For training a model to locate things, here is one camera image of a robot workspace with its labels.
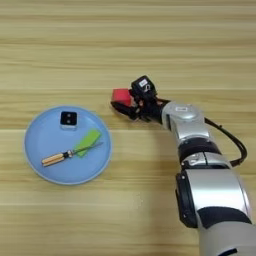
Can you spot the green rectangular block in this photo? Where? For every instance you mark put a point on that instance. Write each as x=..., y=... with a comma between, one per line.
x=89, y=138

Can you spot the black box with white label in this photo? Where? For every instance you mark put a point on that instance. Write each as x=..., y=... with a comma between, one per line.
x=144, y=86

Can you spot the round blue plate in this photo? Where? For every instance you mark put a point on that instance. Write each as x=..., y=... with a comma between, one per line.
x=50, y=140

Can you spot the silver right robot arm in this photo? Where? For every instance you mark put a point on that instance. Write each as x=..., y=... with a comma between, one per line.
x=210, y=190

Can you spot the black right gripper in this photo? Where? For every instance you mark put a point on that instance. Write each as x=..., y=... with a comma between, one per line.
x=150, y=108

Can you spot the red cube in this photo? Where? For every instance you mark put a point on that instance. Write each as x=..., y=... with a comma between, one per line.
x=121, y=96

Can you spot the black cube with white sides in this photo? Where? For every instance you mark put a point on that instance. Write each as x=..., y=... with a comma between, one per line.
x=68, y=119

